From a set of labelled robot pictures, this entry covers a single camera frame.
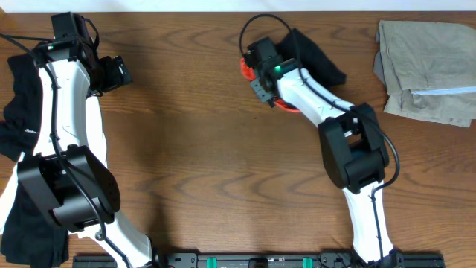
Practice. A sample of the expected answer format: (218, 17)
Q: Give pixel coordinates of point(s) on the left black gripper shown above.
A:
(114, 79)

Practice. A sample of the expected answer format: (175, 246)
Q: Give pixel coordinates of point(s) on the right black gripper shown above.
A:
(258, 85)

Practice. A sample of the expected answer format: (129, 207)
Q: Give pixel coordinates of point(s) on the black leggings grey red waistband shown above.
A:
(319, 66)

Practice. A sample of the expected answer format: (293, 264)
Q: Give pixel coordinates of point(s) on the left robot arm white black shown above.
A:
(67, 176)

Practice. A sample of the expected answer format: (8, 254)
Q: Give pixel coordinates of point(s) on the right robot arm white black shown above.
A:
(352, 145)

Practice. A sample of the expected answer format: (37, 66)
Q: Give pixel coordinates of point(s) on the folded khaki trousers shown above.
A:
(428, 69)

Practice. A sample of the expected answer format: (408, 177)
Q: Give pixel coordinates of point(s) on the black garment with white logo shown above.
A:
(26, 237)

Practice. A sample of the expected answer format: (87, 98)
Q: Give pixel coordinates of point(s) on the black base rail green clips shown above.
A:
(339, 259)

